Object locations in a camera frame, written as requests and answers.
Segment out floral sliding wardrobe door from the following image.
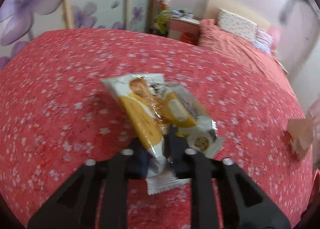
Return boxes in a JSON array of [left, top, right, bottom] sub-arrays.
[[1, 0, 149, 67]]

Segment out white floral pillow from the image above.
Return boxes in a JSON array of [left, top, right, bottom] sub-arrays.
[[217, 9, 258, 43]]

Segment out yellow white snack wrapper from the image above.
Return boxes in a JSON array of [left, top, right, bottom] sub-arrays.
[[101, 73, 225, 195]]

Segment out coral pink bed duvet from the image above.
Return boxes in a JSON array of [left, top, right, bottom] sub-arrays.
[[198, 19, 296, 98]]

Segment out orange plastic laundry basket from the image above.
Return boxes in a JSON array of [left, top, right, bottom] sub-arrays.
[[308, 169, 319, 217]]

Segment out red floral tablecloth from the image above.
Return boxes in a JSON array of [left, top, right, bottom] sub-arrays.
[[1, 29, 312, 225]]

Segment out hanging plush toy organizer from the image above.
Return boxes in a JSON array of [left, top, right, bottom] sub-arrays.
[[151, 0, 173, 37]]

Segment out pink striped pillow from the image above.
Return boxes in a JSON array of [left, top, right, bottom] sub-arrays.
[[252, 28, 274, 56]]

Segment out beige pink headboard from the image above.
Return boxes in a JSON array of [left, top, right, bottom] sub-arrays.
[[203, 0, 281, 46]]

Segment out pink left nightstand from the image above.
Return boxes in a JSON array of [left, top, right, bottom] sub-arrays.
[[168, 17, 200, 46]]

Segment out crumpled white paper tissue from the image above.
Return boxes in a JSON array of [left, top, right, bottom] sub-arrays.
[[287, 113, 317, 161]]

